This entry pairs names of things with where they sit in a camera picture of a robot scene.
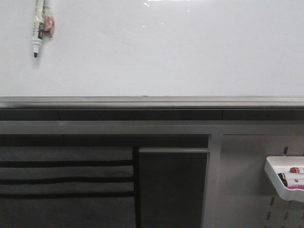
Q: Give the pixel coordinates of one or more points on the white plastic tray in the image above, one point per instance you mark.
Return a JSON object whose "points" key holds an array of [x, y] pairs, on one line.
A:
{"points": [[282, 164]]}

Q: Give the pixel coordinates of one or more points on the grey fabric pocket organizer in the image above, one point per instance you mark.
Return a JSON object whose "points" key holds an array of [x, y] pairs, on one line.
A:
{"points": [[69, 187]]}

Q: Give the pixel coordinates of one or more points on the pink eraser in tray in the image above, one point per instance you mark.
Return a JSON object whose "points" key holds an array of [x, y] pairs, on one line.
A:
{"points": [[300, 187]]}

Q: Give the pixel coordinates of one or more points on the white dry-erase marker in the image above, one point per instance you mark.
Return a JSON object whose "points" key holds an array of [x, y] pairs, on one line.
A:
{"points": [[43, 23]]}

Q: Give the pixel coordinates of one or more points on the red capped marker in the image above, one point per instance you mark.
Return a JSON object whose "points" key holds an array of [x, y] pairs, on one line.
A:
{"points": [[297, 170]]}

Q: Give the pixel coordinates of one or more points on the grey pegboard panel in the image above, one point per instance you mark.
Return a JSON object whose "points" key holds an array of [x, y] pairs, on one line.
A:
{"points": [[239, 193]]}

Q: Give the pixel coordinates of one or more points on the dark grey panel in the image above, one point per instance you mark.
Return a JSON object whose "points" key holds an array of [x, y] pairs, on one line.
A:
{"points": [[172, 182]]}

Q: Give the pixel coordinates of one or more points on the grey whiteboard tray rail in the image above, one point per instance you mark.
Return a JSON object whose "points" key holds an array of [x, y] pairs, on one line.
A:
{"points": [[151, 102]]}

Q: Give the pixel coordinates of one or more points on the white whiteboard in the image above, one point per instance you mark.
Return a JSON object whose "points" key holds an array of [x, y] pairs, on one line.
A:
{"points": [[155, 48]]}

